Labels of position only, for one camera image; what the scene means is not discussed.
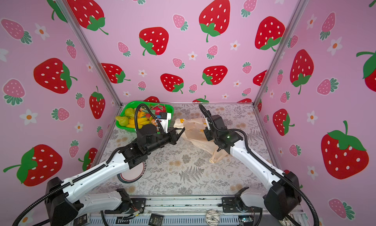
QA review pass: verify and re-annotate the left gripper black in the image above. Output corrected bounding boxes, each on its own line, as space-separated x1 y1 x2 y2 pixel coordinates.
145 126 184 156

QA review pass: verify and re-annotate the aluminium frame post right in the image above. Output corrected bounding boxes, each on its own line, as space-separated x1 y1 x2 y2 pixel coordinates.
253 0 314 107

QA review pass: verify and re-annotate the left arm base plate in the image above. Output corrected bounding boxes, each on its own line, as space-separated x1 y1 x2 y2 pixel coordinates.
104 198 146 214

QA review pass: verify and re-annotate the black square tag centre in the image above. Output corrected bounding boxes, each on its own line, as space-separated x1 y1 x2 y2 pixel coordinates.
148 213 164 226

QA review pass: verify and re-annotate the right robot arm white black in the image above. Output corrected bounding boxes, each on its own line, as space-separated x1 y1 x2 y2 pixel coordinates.
204 115 302 220

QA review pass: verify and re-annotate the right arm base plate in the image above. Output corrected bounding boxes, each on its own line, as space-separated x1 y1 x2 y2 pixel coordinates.
217 197 262 213

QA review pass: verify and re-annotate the banana print plastic bag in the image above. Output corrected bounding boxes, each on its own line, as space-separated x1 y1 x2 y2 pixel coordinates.
173 118 229 163

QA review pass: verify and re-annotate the aluminium frame post left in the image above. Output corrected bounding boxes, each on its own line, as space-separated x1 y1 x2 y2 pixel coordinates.
51 0 123 107

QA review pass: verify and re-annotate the round white plate dark rim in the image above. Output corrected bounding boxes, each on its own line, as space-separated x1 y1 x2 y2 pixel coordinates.
117 160 147 184

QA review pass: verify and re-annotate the yellow green fake starfruit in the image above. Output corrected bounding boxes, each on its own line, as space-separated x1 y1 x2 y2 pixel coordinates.
115 116 129 127

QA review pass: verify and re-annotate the aluminium frame post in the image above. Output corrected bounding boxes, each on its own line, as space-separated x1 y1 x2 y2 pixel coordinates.
253 0 314 107
51 0 123 107

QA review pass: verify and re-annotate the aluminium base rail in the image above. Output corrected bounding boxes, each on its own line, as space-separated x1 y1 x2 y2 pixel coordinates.
88 195 292 226

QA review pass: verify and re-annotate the green plastic fruit basket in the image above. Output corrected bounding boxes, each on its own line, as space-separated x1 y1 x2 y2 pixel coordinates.
115 101 174 133

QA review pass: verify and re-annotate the yellow fake banana bunch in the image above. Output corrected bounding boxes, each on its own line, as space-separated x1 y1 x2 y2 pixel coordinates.
126 117 150 129

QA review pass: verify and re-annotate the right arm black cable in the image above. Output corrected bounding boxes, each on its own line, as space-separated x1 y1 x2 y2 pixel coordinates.
198 104 320 226

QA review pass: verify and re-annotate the pink fake dragon fruit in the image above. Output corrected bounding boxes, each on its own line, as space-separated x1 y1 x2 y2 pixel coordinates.
151 105 166 115

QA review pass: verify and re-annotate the black square tag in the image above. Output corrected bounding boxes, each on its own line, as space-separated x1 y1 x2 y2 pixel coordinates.
72 214 90 226
148 213 164 226

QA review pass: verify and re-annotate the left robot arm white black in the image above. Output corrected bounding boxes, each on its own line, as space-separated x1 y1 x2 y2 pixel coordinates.
45 125 185 226

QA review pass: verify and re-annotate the black square tag left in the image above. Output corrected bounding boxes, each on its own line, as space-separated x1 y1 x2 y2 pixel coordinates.
72 214 90 226

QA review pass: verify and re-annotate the white sprinkled donut centre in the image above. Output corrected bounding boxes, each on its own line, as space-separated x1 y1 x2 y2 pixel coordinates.
205 209 220 226

